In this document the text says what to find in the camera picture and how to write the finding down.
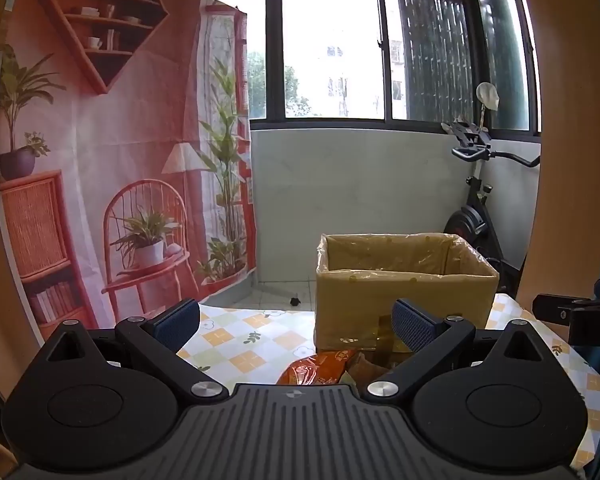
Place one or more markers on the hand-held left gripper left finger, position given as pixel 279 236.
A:
pixel 177 321

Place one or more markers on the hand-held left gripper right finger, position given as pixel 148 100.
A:
pixel 414 329

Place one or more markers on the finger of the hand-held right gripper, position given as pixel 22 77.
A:
pixel 552 307

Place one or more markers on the brown cardboard box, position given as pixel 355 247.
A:
pixel 360 305

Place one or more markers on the dark orange snack bag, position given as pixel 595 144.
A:
pixel 370 369

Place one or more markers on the checked floral tablecloth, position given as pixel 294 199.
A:
pixel 240 340

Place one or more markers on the white stand leg with caster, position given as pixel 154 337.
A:
pixel 287 296

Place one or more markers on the black exercise bike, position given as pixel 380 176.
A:
pixel 472 215

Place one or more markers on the brown wooden board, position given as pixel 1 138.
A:
pixel 565 160

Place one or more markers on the tan wooden panel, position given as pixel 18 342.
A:
pixel 0 270

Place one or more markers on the printed room backdrop cloth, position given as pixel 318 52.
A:
pixel 105 135

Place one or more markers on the metal window grille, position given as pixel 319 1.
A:
pixel 430 55

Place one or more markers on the black window frame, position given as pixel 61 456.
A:
pixel 272 50

